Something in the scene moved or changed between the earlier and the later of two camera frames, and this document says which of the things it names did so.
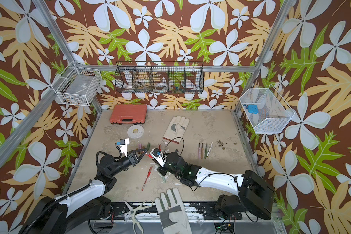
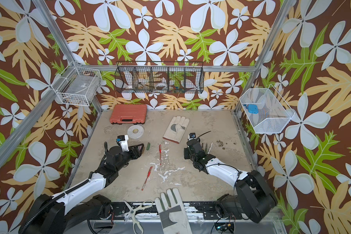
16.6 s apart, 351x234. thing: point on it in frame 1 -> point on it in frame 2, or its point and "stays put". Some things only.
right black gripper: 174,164 -> 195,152
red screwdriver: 148,175 stays put
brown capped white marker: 209,149 stays put
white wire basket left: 77,86 stays put
